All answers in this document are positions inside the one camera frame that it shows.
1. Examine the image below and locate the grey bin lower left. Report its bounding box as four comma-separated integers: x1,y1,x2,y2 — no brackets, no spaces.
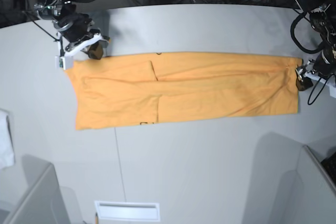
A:
1,155,70,223

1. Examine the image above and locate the wooden pencil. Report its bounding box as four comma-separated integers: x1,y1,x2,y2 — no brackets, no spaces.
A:
95,213,99,224

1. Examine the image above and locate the white cloth at left edge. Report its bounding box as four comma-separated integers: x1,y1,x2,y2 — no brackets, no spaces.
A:
0,110,15,170

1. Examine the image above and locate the orange yellow T-shirt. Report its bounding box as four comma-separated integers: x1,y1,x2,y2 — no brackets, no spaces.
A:
66,52,302,130

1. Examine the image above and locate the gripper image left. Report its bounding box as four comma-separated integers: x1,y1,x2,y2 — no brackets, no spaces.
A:
52,13,111,59

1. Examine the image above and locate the black cable image right arm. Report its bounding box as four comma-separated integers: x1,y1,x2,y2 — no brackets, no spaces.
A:
290,12,328,105

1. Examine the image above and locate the grey bin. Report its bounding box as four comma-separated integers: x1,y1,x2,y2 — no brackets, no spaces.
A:
1,155,70,223
269,145,335,223

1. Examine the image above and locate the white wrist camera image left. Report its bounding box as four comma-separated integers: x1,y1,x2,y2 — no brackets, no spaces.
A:
55,32,103,70

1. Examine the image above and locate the grey bin lower right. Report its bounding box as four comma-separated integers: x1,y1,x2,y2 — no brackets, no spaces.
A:
269,145,335,223

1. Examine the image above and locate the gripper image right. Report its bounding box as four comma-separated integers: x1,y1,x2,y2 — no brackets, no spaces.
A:
296,49,335,91

